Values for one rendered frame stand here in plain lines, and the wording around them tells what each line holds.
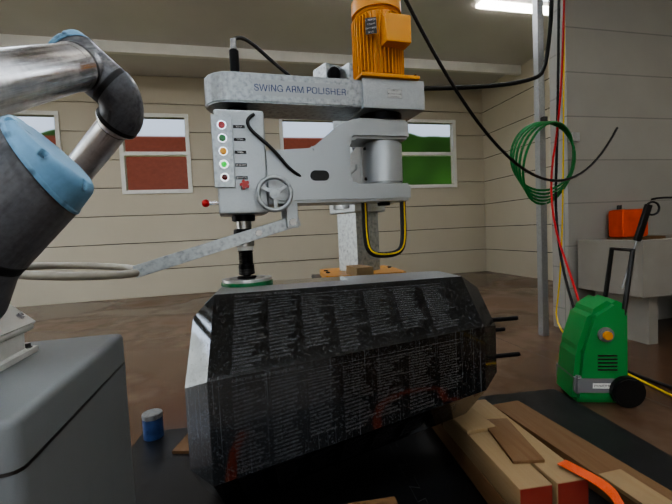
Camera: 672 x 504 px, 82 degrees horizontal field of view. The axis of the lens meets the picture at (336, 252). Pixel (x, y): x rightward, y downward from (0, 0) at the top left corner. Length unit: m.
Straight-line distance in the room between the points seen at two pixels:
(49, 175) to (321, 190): 1.20
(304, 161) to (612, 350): 1.98
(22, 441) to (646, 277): 3.82
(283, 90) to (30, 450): 1.47
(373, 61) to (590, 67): 3.01
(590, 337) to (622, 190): 2.34
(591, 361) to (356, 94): 1.93
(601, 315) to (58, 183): 2.50
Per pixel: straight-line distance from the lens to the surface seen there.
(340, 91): 1.81
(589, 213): 4.40
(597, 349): 2.66
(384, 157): 1.83
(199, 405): 1.40
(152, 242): 7.91
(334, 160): 1.73
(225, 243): 1.68
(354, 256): 2.42
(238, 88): 1.73
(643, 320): 4.10
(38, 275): 1.61
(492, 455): 1.68
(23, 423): 0.59
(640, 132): 4.93
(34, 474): 0.63
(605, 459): 2.04
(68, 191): 0.69
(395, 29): 1.94
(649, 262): 3.92
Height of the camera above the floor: 1.04
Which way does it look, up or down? 3 degrees down
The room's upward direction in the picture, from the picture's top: 3 degrees counter-clockwise
